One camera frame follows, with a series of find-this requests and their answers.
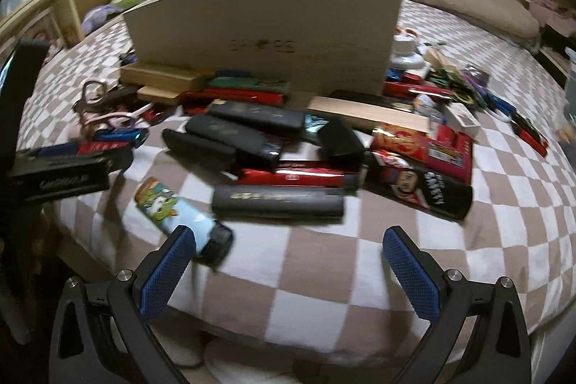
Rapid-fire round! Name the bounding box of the long red lighter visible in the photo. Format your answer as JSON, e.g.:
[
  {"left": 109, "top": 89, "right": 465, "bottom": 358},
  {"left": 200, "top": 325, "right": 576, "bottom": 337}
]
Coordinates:
[{"left": 236, "top": 167, "right": 361, "bottom": 190}]

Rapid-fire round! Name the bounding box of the wooden rectangular case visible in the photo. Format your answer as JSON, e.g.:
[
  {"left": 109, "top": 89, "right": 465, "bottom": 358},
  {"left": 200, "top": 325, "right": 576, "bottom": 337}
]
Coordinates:
[{"left": 121, "top": 62, "right": 217, "bottom": 93}]

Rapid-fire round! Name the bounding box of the purple plush toy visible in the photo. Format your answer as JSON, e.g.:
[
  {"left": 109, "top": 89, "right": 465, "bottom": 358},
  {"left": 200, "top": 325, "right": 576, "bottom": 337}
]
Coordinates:
[{"left": 81, "top": 4, "right": 122, "bottom": 34}]

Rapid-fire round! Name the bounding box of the red black lighter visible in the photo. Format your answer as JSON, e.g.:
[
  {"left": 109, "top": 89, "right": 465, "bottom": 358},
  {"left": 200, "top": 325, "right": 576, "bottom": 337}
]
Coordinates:
[{"left": 510, "top": 113, "right": 550, "bottom": 156}]

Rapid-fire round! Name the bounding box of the red gold packet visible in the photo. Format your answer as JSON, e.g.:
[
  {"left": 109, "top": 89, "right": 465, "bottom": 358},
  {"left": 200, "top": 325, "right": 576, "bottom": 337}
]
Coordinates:
[{"left": 371, "top": 122, "right": 428, "bottom": 162}]

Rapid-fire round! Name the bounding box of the heap of colourful small accessories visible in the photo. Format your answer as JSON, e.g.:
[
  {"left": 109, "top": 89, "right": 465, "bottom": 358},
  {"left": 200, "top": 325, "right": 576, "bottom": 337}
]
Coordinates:
[{"left": 425, "top": 44, "right": 496, "bottom": 108}]

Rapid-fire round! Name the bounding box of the blue lighter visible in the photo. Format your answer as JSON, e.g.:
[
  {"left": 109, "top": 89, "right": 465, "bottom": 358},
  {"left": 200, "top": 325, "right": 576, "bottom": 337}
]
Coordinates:
[{"left": 92, "top": 127, "right": 150, "bottom": 147}]

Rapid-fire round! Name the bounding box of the flat wooden piece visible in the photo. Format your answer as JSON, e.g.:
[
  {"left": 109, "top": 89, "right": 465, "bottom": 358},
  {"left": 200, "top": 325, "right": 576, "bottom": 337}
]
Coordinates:
[{"left": 136, "top": 86, "right": 181, "bottom": 103}]

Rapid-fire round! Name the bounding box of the red slim box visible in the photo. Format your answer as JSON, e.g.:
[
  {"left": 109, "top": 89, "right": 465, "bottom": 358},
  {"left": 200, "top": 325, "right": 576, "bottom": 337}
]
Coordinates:
[{"left": 382, "top": 80, "right": 453, "bottom": 97}]

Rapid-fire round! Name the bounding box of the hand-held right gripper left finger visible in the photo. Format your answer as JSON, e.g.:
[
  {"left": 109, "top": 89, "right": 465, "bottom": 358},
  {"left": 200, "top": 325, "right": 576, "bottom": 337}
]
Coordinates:
[{"left": 49, "top": 226, "right": 199, "bottom": 384}]

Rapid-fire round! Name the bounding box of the small white box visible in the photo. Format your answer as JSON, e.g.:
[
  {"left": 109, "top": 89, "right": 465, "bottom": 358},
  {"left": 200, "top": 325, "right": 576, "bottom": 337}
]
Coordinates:
[{"left": 445, "top": 102, "right": 481, "bottom": 132}]

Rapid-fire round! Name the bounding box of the black cartoon face packet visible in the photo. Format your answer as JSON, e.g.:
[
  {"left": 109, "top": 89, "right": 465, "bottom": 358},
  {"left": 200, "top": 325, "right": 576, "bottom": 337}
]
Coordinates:
[{"left": 362, "top": 157, "right": 474, "bottom": 223}]

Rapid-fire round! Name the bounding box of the white cardboard box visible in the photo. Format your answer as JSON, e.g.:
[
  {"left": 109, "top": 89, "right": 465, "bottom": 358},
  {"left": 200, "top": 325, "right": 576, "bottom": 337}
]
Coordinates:
[{"left": 122, "top": 0, "right": 404, "bottom": 97}]

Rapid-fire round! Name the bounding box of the cartoon print lighter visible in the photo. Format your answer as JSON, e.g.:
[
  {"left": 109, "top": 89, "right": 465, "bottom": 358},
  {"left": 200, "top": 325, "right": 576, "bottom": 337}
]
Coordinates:
[{"left": 135, "top": 177, "right": 235, "bottom": 270}]

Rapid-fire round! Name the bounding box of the black flat box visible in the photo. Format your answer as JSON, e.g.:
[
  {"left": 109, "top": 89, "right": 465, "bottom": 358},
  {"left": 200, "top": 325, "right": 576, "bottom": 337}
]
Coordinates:
[{"left": 333, "top": 89, "right": 415, "bottom": 112}]

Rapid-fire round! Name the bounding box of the black printed lighter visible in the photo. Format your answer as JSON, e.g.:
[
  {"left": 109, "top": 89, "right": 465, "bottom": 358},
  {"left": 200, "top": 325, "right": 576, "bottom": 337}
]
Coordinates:
[{"left": 211, "top": 185, "right": 345, "bottom": 220}]

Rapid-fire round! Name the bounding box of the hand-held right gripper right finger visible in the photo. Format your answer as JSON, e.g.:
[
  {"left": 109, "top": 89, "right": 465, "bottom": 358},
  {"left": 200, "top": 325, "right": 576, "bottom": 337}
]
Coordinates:
[{"left": 382, "top": 226, "right": 534, "bottom": 384}]

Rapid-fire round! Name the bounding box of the pile of pink clothes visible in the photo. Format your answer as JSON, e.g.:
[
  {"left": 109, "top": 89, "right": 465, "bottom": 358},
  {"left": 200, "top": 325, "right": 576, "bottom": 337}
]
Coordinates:
[{"left": 531, "top": 0, "right": 574, "bottom": 34}]

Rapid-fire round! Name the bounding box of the white tape rolls stack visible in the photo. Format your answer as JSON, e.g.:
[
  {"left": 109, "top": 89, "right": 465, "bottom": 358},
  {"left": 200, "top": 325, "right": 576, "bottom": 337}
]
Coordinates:
[{"left": 389, "top": 28, "right": 426, "bottom": 70}]

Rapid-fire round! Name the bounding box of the beige long flat box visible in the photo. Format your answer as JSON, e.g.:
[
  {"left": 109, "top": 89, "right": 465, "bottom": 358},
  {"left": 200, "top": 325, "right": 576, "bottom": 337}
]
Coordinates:
[{"left": 308, "top": 96, "right": 430, "bottom": 134}]

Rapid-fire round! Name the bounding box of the black square case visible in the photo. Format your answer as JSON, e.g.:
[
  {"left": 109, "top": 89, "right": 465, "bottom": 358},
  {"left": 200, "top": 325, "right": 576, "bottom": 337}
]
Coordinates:
[{"left": 319, "top": 116, "right": 366, "bottom": 169}]

